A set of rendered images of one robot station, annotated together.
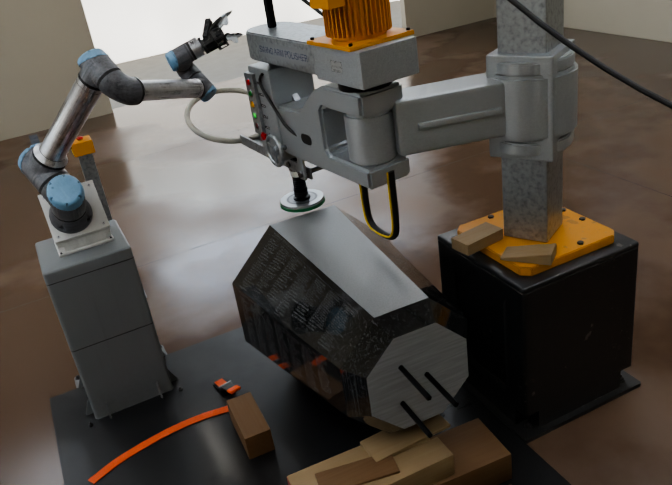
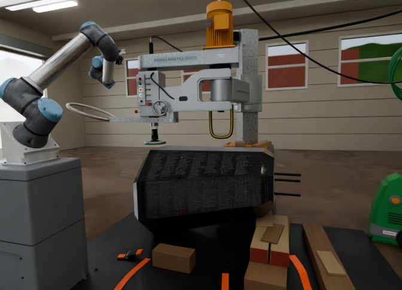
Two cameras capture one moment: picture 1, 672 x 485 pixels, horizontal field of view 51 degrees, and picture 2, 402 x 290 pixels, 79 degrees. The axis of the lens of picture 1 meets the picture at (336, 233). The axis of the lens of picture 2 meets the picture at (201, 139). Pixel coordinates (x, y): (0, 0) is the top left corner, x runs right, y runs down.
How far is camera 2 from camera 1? 2.39 m
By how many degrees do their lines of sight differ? 53
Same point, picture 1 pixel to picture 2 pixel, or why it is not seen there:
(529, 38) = (252, 70)
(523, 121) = (255, 95)
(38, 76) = not seen: outside the picture
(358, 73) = (236, 55)
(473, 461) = not seen: hidden behind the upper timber
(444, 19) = (67, 145)
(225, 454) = (172, 279)
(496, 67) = (244, 78)
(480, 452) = not seen: hidden behind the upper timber
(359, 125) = (225, 82)
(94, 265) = (60, 168)
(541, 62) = (258, 76)
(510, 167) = (245, 116)
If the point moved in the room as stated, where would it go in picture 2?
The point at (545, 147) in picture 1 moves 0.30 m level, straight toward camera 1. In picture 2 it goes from (259, 106) to (282, 104)
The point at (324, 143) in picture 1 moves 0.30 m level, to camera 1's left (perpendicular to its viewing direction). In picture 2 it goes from (197, 97) to (173, 95)
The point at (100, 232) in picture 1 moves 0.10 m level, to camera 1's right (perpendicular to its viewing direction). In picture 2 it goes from (52, 151) to (69, 149)
